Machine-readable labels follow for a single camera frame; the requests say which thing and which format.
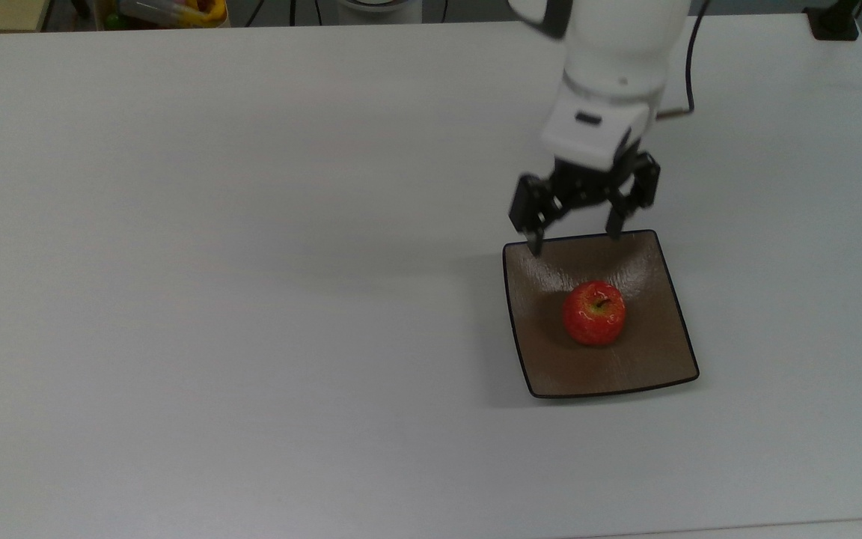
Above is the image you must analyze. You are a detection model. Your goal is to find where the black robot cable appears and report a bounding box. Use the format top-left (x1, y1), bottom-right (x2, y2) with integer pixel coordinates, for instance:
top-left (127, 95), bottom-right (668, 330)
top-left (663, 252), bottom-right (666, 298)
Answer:
top-left (655, 0), bottom-right (713, 121)

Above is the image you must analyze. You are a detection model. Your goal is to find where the brown square ceramic plate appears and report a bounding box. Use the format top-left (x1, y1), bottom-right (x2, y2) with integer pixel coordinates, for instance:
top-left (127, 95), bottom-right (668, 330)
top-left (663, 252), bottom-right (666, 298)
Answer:
top-left (502, 229), bottom-right (700, 400)

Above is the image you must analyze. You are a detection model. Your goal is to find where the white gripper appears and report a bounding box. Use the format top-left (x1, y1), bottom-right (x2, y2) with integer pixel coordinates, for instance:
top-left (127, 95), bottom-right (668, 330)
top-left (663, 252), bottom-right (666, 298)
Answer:
top-left (509, 77), bottom-right (661, 258)

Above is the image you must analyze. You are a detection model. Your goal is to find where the black table clamp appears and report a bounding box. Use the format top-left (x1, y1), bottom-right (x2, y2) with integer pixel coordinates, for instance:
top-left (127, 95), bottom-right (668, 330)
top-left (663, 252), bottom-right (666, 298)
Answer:
top-left (804, 0), bottom-right (862, 42)

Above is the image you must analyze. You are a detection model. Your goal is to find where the red apple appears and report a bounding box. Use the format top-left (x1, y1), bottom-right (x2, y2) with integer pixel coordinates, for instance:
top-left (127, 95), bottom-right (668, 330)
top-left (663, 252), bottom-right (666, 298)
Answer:
top-left (562, 280), bottom-right (627, 347)

